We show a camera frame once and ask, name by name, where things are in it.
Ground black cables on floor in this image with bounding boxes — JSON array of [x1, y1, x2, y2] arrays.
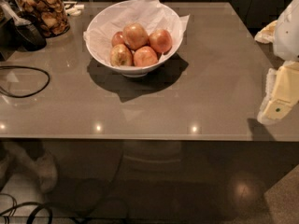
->
[[0, 192, 54, 224]]

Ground small white objects on table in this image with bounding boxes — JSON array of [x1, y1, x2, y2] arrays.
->
[[64, 4, 85, 16]]

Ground glass jar of dried slices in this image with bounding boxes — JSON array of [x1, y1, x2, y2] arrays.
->
[[15, 0, 70, 38]]

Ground black scoop with silver handle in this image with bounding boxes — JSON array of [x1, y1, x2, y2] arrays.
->
[[0, 0, 47, 51]]

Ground red apple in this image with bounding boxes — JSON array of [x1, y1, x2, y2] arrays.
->
[[134, 46, 158, 67], [122, 22, 148, 50], [149, 29, 172, 53], [111, 31, 124, 47]]

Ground front left yellowish apple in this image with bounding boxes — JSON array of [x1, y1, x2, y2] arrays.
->
[[110, 44, 133, 66]]

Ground white ceramic bowl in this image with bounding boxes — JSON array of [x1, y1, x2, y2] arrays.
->
[[84, 0, 185, 78]]

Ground black cable on table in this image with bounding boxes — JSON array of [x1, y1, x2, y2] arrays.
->
[[0, 65, 51, 99]]

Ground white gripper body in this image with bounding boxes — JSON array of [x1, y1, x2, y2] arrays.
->
[[273, 0, 299, 62]]

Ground white paper liner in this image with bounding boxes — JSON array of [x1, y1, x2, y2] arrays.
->
[[82, 0, 191, 63]]

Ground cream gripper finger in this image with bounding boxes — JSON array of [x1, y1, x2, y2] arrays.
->
[[254, 21, 277, 44], [257, 61, 299, 125]]

